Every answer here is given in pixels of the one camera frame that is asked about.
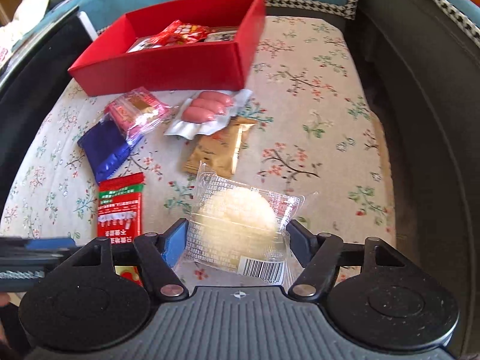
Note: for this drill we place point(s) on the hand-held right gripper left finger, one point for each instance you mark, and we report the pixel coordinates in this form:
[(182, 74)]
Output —
[(175, 243)]

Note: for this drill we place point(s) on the pink clear candy packet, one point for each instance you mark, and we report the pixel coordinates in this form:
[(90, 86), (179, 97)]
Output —
[(138, 108)]

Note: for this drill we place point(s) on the pink sausage packet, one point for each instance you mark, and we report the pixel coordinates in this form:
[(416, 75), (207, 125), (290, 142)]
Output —
[(204, 107)]

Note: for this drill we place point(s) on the red green snack packet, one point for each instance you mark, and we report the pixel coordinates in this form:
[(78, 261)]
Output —
[(120, 210)]

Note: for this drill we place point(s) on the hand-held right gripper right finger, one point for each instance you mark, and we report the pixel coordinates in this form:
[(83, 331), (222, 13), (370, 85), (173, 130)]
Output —
[(300, 242)]

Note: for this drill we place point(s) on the red cardboard box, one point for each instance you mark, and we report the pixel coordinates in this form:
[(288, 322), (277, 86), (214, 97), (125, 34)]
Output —
[(168, 67)]

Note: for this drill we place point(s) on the blue foil snack packet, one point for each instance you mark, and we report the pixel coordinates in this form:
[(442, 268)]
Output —
[(105, 150)]

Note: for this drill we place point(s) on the round pastry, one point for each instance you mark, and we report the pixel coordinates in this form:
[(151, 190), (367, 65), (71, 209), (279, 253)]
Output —
[(232, 213)]

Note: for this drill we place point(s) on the white cloth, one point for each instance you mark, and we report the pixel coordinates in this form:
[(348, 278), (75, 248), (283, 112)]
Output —
[(22, 7)]

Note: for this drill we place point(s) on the red yellow snack packet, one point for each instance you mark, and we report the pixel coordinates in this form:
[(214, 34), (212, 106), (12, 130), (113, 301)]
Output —
[(127, 274)]

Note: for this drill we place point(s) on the red white crinkled snack packet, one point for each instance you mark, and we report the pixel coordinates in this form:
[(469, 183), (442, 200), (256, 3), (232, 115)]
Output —
[(183, 32)]

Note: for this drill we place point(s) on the gold snack packet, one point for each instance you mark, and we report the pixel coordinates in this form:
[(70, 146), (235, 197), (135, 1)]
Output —
[(213, 150)]

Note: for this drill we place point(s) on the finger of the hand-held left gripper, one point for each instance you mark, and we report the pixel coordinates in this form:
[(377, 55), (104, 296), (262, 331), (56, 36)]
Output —
[(48, 243)]

